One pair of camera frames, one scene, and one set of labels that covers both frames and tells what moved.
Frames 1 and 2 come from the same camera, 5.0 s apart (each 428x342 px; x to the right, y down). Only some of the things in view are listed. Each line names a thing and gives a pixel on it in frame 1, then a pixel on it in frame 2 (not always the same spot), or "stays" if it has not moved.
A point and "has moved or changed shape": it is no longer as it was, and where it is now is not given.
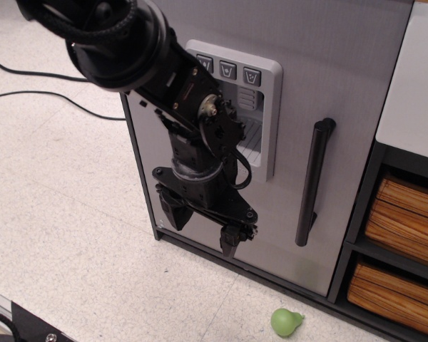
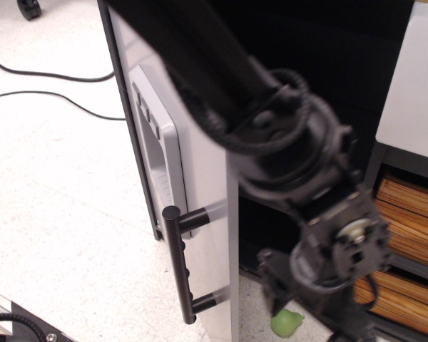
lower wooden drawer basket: x=401 y=299 stays
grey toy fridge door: x=364 y=37 has moved or changed shape
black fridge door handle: x=322 y=130 has moved or changed shape
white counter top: x=411 y=117 stays
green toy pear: x=284 y=322 stays
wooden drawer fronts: x=409 y=219 stays
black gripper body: x=215 y=196 to x=314 y=274
